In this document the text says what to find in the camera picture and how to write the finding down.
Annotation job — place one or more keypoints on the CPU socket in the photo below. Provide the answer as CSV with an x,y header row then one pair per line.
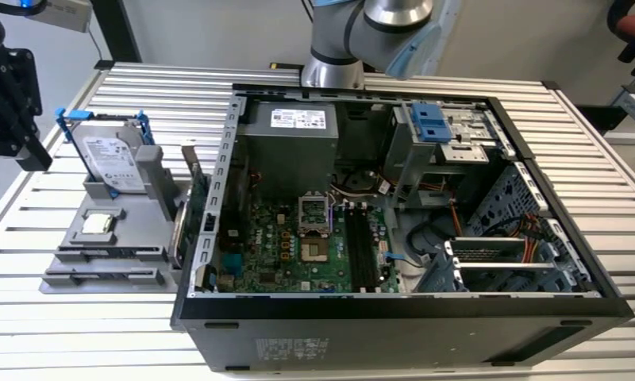
x,y
316,250

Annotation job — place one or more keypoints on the black upright post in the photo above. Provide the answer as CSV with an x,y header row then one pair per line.
x,y
119,31

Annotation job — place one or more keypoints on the silver drive cage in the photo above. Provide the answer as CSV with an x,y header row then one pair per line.
x,y
410,166

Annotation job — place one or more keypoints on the grey parts rack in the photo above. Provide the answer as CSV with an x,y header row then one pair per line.
x,y
138,222

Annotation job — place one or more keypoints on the round black component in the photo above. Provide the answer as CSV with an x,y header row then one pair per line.
x,y
360,180

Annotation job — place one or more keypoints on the black RAM slot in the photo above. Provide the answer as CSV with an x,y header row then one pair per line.
x,y
372,248
360,248
354,248
366,248

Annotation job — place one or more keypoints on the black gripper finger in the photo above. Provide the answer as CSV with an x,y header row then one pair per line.
x,y
27,155

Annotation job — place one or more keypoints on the black table corner cap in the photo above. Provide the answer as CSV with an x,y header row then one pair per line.
x,y
105,64
550,84

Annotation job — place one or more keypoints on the silver disk bay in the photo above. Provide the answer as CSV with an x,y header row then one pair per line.
x,y
509,266

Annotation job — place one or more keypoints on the blue plastic drive bracket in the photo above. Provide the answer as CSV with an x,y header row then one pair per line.
x,y
426,119

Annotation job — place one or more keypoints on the green graphics card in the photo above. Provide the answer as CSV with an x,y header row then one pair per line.
x,y
197,190

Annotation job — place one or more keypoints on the hard disk in blue carrier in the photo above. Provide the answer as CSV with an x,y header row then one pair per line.
x,y
111,158

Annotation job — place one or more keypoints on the silver CPU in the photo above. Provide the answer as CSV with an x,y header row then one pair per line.
x,y
97,224

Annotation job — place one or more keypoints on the black open PC case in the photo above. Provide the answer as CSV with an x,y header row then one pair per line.
x,y
402,337

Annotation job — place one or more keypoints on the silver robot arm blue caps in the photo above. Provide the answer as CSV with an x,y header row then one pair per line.
x,y
340,35

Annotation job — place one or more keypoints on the green motherboard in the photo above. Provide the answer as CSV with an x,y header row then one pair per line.
x,y
275,274

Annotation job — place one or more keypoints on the grey power supply unit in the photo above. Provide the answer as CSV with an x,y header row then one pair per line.
x,y
286,158

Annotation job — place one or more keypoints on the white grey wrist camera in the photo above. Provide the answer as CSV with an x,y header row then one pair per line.
x,y
63,14

